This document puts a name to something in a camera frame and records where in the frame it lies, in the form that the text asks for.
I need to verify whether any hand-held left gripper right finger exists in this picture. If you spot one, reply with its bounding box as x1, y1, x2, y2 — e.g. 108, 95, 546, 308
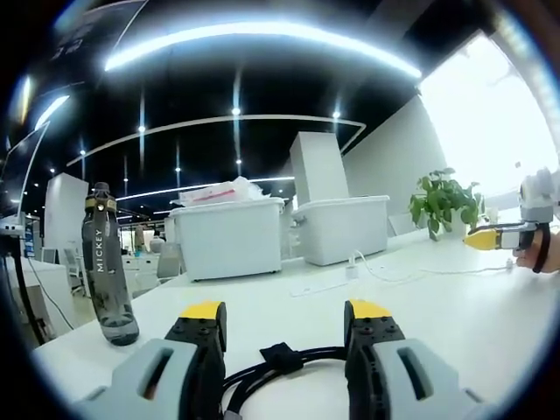
343, 298, 487, 420

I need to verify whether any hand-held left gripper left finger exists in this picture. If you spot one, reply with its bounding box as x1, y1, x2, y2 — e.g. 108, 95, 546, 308
73, 300, 228, 420

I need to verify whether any black data cable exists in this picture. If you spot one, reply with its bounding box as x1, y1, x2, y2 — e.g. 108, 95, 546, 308
220, 344, 352, 420

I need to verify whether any black Velcro strap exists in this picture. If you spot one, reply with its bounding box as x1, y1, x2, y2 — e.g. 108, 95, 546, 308
259, 343, 305, 376

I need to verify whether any person's right hand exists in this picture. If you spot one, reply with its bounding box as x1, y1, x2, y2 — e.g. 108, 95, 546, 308
514, 229, 560, 275

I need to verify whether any green potted plant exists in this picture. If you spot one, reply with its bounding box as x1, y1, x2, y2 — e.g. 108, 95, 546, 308
409, 168, 487, 242

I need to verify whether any dark grey water bottle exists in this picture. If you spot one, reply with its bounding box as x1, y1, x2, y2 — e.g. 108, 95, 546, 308
81, 182, 140, 347

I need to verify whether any white lidded storage bin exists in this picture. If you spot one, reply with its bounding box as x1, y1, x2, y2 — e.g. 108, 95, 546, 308
290, 194, 390, 267

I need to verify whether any white storage bin with bags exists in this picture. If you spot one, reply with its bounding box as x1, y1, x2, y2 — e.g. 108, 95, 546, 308
168, 196, 285, 282

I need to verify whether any white square pillar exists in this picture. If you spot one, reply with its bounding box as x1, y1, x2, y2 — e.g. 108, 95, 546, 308
289, 132, 351, 209

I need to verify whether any pile of clear plastic bags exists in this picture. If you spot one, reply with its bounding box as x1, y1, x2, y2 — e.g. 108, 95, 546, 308
170, 176, 281, 207

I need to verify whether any white partition pillar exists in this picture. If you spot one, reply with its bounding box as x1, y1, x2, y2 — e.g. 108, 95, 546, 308
43, 172, 89, 254

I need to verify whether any curved ceiling light strip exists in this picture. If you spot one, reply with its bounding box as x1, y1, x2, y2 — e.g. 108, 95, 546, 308
103, 21, 424, 81

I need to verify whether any black gripper hand strap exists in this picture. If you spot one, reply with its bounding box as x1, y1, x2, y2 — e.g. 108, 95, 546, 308
531, 220, 554, 275

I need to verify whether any white charger cable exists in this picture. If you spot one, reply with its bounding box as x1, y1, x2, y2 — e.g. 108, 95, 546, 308
349, 248, 516, 282

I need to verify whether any black monitor cable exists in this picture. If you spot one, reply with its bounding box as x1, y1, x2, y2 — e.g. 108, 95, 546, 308
0, 248, 47, 347

